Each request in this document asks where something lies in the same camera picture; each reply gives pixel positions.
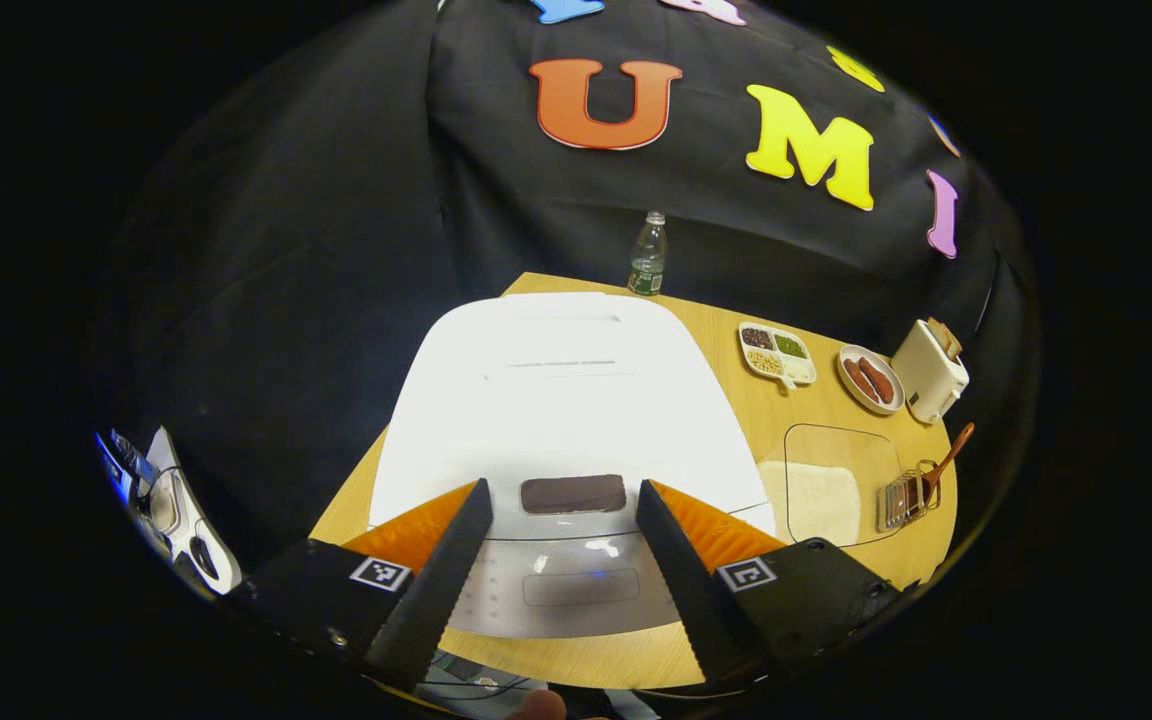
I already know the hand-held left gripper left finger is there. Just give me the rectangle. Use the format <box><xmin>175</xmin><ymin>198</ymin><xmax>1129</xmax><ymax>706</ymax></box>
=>
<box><xmin>236</xmin><ymin>478</ymin><xmax>494</xmax><ymax>691</ymax></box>

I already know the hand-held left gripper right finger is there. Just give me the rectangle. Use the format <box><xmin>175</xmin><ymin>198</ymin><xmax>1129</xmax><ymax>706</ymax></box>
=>
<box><xmin>636</xmin><ymin>479</ymin><xmax>905</xmax><ymax>691</ymax></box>

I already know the clear plastic rice container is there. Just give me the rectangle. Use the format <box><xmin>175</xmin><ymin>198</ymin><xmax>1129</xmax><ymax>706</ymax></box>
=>
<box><xmin>756</xmin><ymin>424</ymin><xmax>905</xmax><ymax>548</ymax></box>

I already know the metal wire chopstick holder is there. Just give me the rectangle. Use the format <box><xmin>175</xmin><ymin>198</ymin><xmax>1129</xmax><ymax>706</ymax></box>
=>
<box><xmin>876</xmin><ymin>460</ymin><xmax>942</xmax><ymax>532</ymax></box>

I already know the white rice cooker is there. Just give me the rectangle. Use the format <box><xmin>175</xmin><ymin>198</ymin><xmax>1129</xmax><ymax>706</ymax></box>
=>
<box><xmin>368</xmin><ymin>291</ymin><xmax>777</xmax><ymax>639</ymax></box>

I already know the brown wooden spoon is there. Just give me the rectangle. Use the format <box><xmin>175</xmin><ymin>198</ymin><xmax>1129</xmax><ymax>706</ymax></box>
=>
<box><xmin>904</xmin><ymin>422</ymin><xmax>976</xmax><ymax>516</ymax></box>

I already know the white side table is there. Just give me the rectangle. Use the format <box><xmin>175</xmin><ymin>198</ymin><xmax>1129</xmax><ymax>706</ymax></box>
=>
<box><xmin>141</xmin><ymin>427</ymin><xmax>242</xmax><ymax>598</ymax></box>

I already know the white divided bean dish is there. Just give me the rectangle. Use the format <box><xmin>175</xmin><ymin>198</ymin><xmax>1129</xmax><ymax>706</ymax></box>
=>
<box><xmin>738</xmin><ymin>322</ymin><xmax>818</xmax><ymax>391</ymax></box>

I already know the round white plate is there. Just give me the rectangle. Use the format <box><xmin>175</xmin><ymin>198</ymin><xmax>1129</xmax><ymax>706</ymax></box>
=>
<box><xmin>836</xmin><ymin>344</ymin><xmax>906</xmax><ymax>416</ymax></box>

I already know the white toaster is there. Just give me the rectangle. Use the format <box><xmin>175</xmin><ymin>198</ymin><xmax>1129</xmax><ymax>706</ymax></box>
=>
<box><xmin>891</xmin><ymin>322</ymin><xmax>970</xmax><ymax>425</ymax></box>

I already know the clear plastic water bottle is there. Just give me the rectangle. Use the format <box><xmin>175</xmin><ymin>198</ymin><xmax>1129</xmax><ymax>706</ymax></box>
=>
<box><xmin>628</xmin><ymin>210</ymin><xmax>669</xmax><ymax>297</ymax></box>

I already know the computer monitor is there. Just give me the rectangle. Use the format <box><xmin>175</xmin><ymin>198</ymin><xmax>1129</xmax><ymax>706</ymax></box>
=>
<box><xmin>94</xmin><ymin>430</ymin><xmax>152</xmax><ymax>506</ymax></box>

